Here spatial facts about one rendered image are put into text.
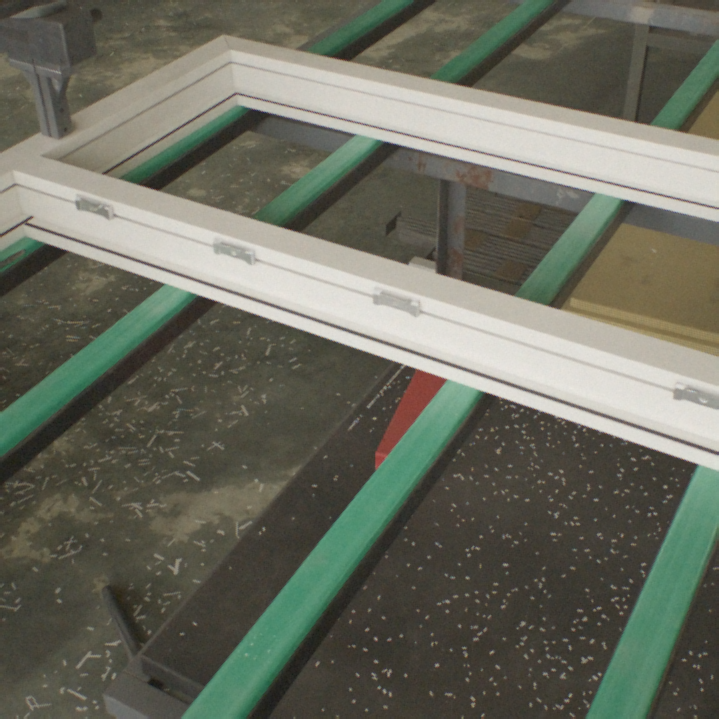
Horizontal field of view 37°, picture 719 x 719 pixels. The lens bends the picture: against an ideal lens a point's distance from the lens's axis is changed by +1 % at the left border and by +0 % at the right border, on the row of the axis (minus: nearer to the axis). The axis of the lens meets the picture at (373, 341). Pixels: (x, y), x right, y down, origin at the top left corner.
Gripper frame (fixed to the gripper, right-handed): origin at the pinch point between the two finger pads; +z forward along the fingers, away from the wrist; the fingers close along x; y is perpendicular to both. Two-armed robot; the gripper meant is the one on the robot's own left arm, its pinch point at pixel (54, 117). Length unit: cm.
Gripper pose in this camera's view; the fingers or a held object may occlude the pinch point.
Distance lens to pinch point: 136.0
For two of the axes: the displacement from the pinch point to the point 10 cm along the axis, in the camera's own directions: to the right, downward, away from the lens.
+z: 0.1, 8.0, 5.9
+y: 5.0, -5.2, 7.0
